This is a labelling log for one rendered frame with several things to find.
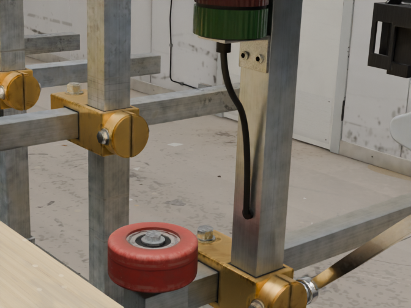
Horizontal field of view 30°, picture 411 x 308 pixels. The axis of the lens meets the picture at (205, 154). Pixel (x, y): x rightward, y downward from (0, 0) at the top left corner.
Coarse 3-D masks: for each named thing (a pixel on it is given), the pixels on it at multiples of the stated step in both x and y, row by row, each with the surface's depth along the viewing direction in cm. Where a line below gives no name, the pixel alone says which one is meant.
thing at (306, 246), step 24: (336, 216) 87; (360, 216) 87; (384, 216) 88; (288, 240) 80; (312, 240) 80; (336, 240) 83; (360, 240) 86; (288, 264) 79; (312, 264) 81; (192, 288) 70; (216, 288) 72
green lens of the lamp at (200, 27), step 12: (204, 12) 59; (216, 12) 59; (228, 12) 59; (240, 12) 59; (252, 12) 59; (264, 12) 60; (204, 24) 60; (216, 24) 59; (228, 24) 59; (240, 24) 59; (252, 24) 59; (264, 24) 60; (204, 36) 60; (216, 36) 59; (228, 36) 59; (240, 36) 59; (252, 36) 60; (264, 36) 61
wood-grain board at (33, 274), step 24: (0, 240) 68; (24, 240) 68; (0, 264) 63; (24, 264) 63; (48, 264) 63; (0, 288) 59; (24, 288) 59; (48, 288) 59; (72, 288) 59; (96, 288) 60
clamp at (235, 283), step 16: (224, 240) 77; (208, 256) 73; (224, 256) 73; (224, 272) 71; (240, 272) 70; (272, 272) 70; (288, 272) 71; (224, 288) 72; (240, 288) 70; (256, 288) 68; (272, 288) 68; (288, 288) 68; (304, 288) 70; (224, 304) 72; (240, 304) 70; (256, 304) 68; (272, 304) 68; (288, 304) 69; (304, 304) 70
